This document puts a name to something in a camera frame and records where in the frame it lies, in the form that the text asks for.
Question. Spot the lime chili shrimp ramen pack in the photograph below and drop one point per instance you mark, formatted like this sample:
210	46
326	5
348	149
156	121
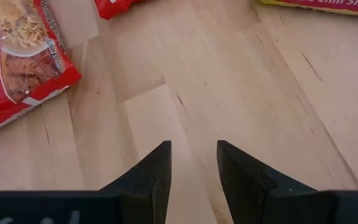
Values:
337	6

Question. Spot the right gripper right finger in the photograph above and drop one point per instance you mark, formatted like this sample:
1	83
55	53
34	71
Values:
253	202

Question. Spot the red beef ramen pack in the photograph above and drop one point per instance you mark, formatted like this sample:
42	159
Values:
110	7
20	62

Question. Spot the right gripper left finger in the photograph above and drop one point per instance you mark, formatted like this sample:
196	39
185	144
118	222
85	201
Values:
135	202

